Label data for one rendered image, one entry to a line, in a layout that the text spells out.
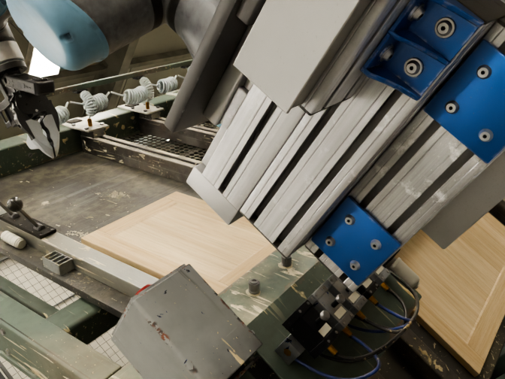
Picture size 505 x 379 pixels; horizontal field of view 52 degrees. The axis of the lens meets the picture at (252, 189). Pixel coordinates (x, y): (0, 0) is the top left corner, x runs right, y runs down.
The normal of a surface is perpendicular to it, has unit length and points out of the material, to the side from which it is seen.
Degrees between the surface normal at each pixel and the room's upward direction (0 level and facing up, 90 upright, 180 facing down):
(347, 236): 90
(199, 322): 90
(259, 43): 90
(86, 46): 167
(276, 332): 90
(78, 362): 58
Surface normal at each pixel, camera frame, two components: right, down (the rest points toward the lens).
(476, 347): 0.43, -0.64
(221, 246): 0.00, -0.91
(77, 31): 0.63, 0.35
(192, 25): -0.77, 0.12
